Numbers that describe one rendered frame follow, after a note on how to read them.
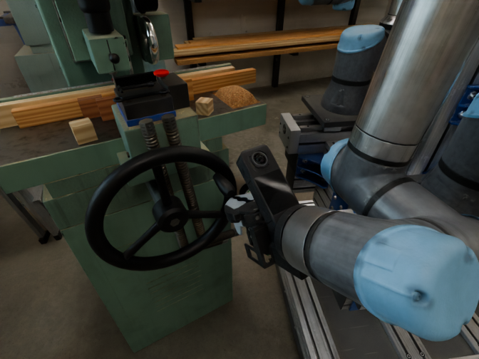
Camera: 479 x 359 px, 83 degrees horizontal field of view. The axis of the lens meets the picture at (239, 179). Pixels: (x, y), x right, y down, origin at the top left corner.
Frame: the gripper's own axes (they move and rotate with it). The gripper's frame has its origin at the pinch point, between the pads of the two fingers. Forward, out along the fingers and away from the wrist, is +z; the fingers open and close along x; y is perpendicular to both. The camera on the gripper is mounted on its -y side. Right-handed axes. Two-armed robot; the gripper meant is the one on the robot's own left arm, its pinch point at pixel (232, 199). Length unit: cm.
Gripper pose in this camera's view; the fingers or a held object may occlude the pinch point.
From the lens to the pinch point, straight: 49.7
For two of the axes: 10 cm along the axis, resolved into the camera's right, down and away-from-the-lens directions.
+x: 8.7, -3.2, 3.8
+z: -4.2, -0.6, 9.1
